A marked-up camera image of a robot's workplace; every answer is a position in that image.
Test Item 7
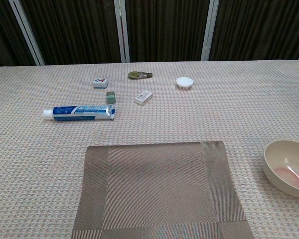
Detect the light brown bowl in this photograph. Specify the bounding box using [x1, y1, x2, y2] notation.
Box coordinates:
[263, 139, 299, 199]

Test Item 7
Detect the olive correction tape dispenser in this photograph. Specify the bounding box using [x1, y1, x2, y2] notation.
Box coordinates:
[128, 71, 153, 80]

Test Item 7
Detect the blue and white toothpaste tube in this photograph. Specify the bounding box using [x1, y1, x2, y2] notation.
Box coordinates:
[42, 104, 116, 122]

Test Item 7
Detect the brown woven placemat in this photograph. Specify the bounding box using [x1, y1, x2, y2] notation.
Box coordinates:
[71, 141, 256, 239]

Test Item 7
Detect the white mahjong tile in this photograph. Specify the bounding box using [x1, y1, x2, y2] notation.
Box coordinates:
[93, 77, 109, 89]

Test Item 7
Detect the small white cardboard box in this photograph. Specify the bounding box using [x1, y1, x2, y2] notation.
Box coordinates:
[135, 90, 154, 106]

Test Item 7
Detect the small green block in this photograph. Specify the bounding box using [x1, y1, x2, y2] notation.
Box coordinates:
[106, 91, 117, 104]

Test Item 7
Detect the dark fabric screen panel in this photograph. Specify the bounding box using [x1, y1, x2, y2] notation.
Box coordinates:
[0, 0, 37, 70]
[20, 0, 122, 66]
[125, 0, 210, 63]
[209, 0, 299, 61]

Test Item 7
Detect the beige woven tablecloth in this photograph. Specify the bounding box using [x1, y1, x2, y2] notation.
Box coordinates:
[0, 59, 299, 239]

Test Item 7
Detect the white round cap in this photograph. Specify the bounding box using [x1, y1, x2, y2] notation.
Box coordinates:
[175, 77, 194, 91]

